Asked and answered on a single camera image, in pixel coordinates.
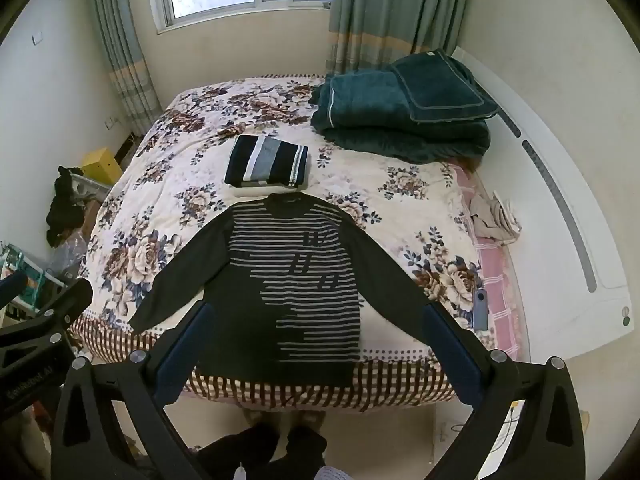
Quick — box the person's leg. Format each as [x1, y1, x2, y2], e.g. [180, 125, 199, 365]
[197, 422, 281, 480]
[285, 425, 328, 480]

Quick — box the white headboard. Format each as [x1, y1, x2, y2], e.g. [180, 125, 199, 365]
[450, 47, 633, 366]

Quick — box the yellow box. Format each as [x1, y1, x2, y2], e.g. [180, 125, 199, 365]
[80, 147, 122, 186]

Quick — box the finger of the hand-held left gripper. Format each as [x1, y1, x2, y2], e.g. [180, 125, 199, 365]
[0, 272, 29, 304]
[0, 278, 95, 361]

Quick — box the crumpled beige cloth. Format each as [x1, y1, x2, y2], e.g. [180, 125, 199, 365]
[470, 191, 522, 246]

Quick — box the grey phone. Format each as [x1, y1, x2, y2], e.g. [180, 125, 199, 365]
[472, 289, 490, 332]

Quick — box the clear plastic bag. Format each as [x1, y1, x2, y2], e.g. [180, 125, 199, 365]
[50, 237, 88, 281]

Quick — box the person's right leg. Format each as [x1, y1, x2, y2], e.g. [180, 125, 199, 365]
[285, 425, 328, 480]

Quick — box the teal striped curtain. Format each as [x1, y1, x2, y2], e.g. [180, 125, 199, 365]
[325, 0, 468, 78]
[85, 0, 163, 136]

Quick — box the folded blue grey striped sweater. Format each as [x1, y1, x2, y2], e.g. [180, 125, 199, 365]
[224, 134, 311, 190]

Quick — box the person's left leg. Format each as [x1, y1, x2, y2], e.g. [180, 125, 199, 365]
[197, 422, 281, 480]

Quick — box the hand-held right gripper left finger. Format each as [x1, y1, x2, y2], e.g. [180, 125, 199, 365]
[50, 301, 221, 480]

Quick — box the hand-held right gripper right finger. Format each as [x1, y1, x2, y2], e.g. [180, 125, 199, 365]
[422, 301, 587, 480]

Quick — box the folded teal blanket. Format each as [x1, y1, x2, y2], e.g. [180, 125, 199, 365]
[310, 49, 500, 165]

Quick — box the teal white rack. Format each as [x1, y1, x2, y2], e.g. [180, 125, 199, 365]
[0, 242, 67, 311]

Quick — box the white cable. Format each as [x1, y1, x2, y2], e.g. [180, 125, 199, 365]
[450, 401, 525, 448]

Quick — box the folded white garment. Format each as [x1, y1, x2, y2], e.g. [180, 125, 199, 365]
[232, 182, 306, 199]

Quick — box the pink checked sheet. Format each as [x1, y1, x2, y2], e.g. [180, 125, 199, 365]
[450, 160, 526, 361]

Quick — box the dark striped sweater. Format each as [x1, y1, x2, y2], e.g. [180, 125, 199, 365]
[129, 192, 436, 388]

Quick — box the grey plastic frame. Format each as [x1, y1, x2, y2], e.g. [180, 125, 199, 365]
[70, 169, 113, 203]

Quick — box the black garment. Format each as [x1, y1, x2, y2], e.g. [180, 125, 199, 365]
[46, 166, 88, 248]

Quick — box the beige slipper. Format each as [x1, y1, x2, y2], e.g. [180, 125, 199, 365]
[243, 407, 281, 429]

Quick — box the floral bedspread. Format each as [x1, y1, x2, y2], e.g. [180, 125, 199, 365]
[67, 74, 483, 413]

